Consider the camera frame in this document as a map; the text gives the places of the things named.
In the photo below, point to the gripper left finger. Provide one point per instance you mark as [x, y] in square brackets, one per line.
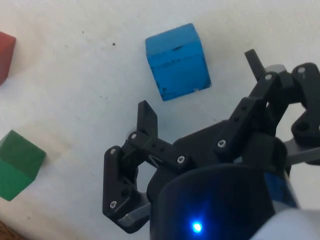
[117, 175]

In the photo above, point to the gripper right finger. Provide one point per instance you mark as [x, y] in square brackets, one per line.
[250, 115]

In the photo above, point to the red cube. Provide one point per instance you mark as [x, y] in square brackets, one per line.
[6, 57]

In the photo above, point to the green cube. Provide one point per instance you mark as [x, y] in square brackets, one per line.
[17, 165]

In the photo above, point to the blue cube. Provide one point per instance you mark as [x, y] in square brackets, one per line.
[177, 65]

